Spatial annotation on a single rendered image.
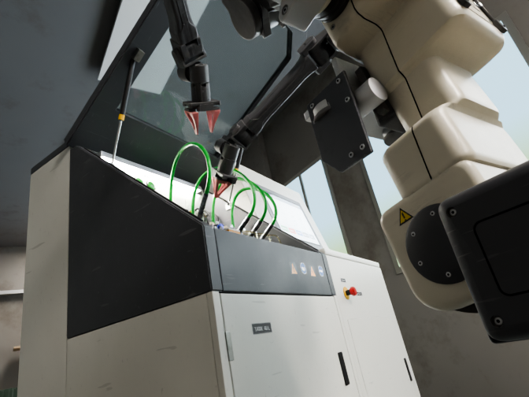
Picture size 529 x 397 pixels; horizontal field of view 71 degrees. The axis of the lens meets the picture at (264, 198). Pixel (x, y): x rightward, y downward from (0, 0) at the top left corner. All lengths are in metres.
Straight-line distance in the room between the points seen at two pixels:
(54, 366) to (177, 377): 0.52
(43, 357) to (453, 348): 2.66
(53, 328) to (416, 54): 1.23
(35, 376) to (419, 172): 1.27
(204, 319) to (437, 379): 2.67
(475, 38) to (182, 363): 0.84
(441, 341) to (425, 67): 2.79
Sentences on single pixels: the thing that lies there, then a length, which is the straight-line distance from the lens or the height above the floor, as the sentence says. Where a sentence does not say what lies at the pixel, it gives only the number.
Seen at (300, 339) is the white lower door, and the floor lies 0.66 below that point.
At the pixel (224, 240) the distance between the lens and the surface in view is 0.95.
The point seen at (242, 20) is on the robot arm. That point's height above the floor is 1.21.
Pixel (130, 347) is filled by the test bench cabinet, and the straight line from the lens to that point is 1.07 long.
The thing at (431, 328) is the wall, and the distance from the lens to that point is 3.29.
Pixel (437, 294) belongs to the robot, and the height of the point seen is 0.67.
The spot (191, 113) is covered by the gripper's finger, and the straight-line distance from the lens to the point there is 1.15.
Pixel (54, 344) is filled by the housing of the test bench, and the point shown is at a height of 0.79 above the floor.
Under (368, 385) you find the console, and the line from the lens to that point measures 1.52.
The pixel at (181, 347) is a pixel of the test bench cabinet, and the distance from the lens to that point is 0.93.
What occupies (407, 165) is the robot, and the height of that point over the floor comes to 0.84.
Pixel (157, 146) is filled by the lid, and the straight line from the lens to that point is 1.64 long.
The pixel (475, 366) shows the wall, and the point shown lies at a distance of 3.19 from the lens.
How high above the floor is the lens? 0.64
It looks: 23 degrees up
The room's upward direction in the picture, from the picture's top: 12 degrees counter-clockwise
